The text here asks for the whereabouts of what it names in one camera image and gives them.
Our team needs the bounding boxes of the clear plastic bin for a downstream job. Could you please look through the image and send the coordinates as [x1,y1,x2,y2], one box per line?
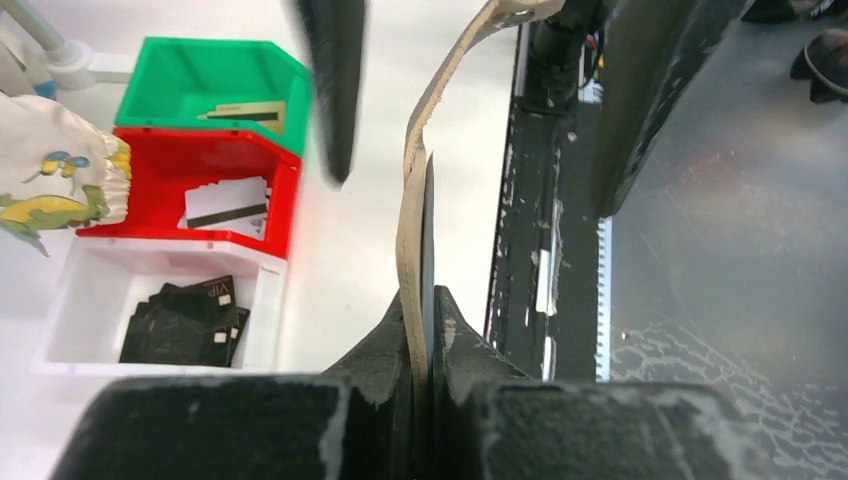
[31,237,288,377]

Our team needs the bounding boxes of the right white rack foot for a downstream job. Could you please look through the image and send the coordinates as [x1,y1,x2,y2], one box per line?
[41,40,137,91]

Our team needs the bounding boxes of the red plastic bin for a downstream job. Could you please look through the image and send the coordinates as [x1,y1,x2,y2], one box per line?
[77,127,302,259]

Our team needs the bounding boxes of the gold card with stripe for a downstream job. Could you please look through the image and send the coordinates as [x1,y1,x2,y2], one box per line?
[197,101,286,134]

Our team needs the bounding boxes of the yellow patterned garment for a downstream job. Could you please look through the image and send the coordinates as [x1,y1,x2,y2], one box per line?
[0,26,134,258]

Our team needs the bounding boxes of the green plastic bin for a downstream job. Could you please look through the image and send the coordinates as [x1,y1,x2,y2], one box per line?
[114,37,313,156]

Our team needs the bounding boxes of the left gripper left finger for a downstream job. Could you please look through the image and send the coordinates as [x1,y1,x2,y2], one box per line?
[53,301,413,479]

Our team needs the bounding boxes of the black card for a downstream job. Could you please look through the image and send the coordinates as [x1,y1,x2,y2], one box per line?
[119,275,250,368]

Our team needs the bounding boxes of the right metal rack pole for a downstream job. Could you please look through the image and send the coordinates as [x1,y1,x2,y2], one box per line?
[1,0,79,64]

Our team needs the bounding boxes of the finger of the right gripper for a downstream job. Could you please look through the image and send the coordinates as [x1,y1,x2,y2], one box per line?
[294,0,366,186]
[590,0,746,216]

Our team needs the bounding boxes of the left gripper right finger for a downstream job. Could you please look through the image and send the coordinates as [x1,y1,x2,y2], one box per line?
[432,286,767,479]

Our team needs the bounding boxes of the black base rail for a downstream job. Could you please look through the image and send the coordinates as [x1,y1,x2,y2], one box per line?
[484,22,600,381]

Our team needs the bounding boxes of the white slotted cable duct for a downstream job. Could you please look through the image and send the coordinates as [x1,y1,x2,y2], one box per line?
[595,218,612,382]

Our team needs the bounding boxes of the beige card holder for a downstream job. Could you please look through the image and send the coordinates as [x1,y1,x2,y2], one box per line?
[395,0,565,399]

